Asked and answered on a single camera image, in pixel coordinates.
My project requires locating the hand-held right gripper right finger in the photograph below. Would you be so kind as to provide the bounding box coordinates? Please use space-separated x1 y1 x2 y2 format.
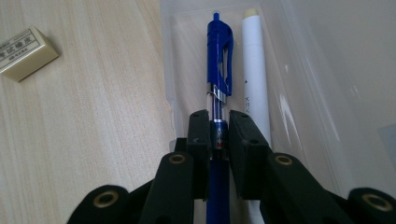
229 109 353 224

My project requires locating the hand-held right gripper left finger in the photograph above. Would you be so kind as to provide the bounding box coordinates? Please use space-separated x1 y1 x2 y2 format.
138 108 211 224

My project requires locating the white pen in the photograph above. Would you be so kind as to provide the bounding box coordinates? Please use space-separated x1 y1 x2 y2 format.
241 7 273 224

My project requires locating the clear plastic pencil case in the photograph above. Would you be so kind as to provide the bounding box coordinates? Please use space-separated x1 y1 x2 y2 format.
160 0 396 224

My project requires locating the blue ballpoint pen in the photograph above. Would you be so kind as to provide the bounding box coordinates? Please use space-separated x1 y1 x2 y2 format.
205 11 234 224

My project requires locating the beige eraser with label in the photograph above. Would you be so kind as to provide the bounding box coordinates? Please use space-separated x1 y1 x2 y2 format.
0 24 61 83

